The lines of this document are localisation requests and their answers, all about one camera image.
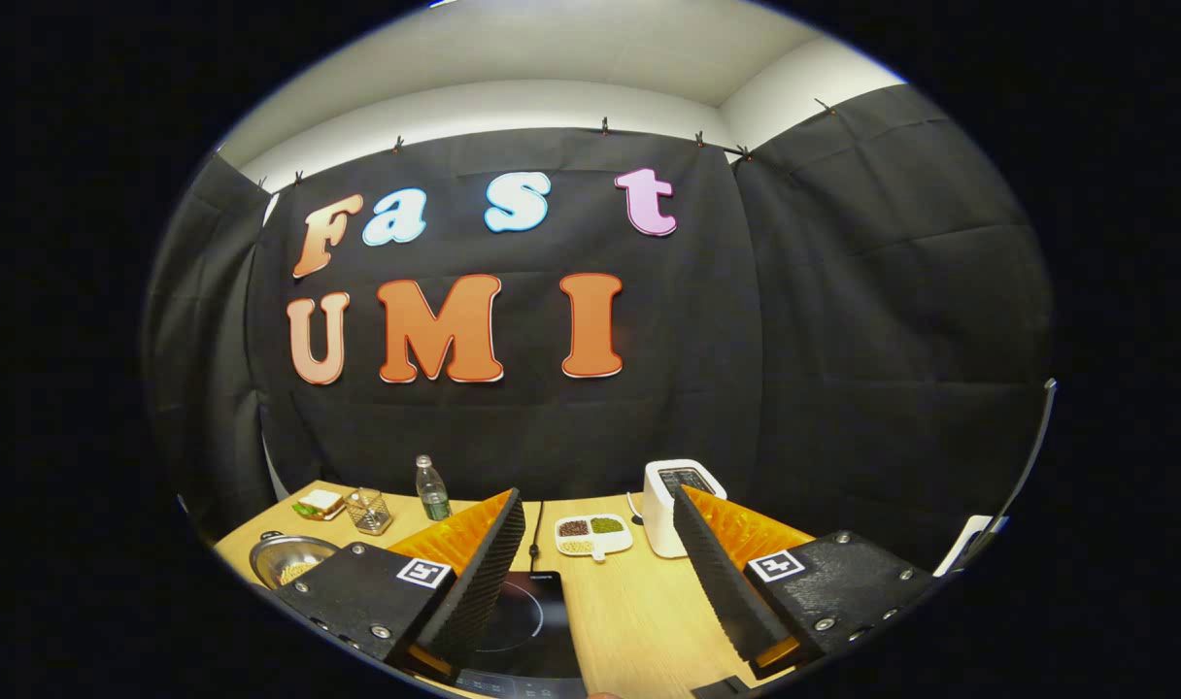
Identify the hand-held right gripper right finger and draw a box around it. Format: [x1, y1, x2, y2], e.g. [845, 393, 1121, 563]
[672, 483, 941, 671]

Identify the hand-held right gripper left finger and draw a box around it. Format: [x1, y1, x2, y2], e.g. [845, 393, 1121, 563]
[278, 487, 528, 681]

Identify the black induction cooktop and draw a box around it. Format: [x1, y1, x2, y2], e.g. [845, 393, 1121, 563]
[455, 571, 591, 699]

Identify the steel pot with black handle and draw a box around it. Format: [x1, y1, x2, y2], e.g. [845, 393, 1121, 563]
[249, 531, 341, 591]

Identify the white toaster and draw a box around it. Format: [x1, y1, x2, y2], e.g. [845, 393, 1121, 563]
[642, 459, 728, 559]

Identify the clear plastic water bottle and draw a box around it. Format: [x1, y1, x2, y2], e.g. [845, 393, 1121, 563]
[415, 454, 453, 522]

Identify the white divided bean dish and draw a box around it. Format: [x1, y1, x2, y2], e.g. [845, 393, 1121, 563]
[554, 515, 634, 563]

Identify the black backdrop cloth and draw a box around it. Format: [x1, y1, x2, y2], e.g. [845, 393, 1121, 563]
[142, 85, 1053, 574]

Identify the white panel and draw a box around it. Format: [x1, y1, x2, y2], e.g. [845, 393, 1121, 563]
[935, 515, 1009, 579]

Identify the grey metal pole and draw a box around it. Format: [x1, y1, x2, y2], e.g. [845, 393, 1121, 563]
[979, 379, 1058, 564]

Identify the wire mesh utensil basket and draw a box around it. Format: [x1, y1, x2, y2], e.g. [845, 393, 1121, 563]
[344, 487, 394, 537]

